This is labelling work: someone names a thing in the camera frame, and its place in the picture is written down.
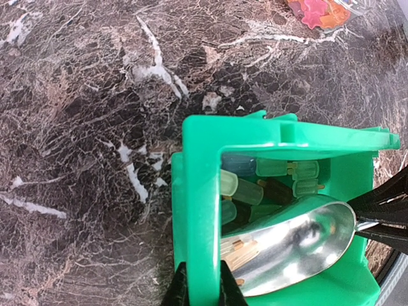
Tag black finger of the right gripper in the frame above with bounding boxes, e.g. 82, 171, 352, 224
347, 167, 407, 223
356, 224, 408, 249

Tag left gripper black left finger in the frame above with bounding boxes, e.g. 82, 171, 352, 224
161, 262, 189, 306

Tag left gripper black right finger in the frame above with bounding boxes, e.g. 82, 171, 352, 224
219, 261, 248, 306

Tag silver metal scoop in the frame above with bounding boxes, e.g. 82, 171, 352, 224
221, 194, 377, 297

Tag green three-compartment candy bin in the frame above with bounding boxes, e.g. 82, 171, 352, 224
171, 111, 400, 305

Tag yellow-green gummy candies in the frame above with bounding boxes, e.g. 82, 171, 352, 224
219, 156, 326, 267

